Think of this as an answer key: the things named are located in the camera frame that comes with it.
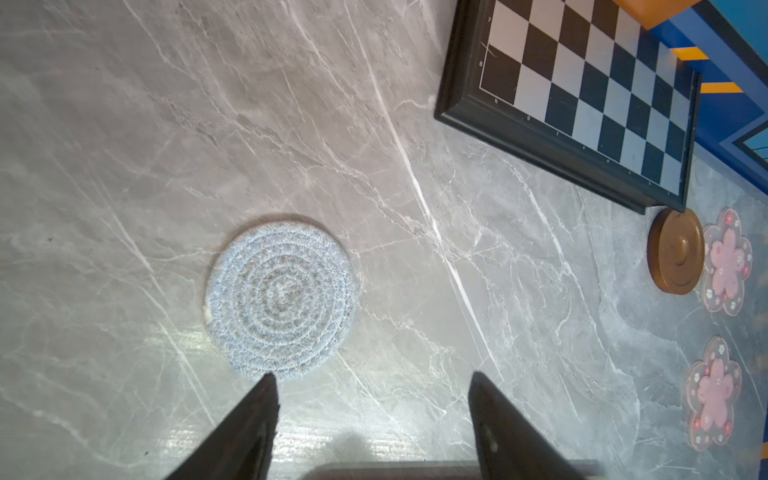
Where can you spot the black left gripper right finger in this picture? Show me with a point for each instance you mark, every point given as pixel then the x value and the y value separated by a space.
pixel 507 445

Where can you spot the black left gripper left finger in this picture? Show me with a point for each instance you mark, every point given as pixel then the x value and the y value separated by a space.
pixel 240 447

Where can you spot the light blue woven coaster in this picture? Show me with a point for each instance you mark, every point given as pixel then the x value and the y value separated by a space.
pixel 280 298

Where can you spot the pink flower coaster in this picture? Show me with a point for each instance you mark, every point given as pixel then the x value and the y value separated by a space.
pixel 711 391
pixel 727 264

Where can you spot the brown wooden round coaster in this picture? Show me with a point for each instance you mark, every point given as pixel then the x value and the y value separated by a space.
pixel 675 251

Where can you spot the beige serving tray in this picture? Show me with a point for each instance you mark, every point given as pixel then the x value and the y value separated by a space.
pixel 450 471

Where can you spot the black white chessboard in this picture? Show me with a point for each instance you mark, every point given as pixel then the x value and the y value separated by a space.
pixel 579 89

